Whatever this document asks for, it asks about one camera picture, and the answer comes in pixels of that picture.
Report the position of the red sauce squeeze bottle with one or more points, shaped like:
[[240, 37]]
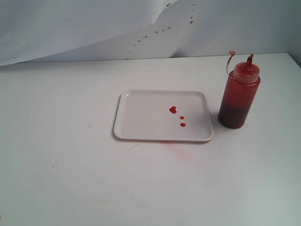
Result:
[[240, 90]]

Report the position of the white rectangular tray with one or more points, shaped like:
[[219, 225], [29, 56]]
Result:
[[145, 115]]

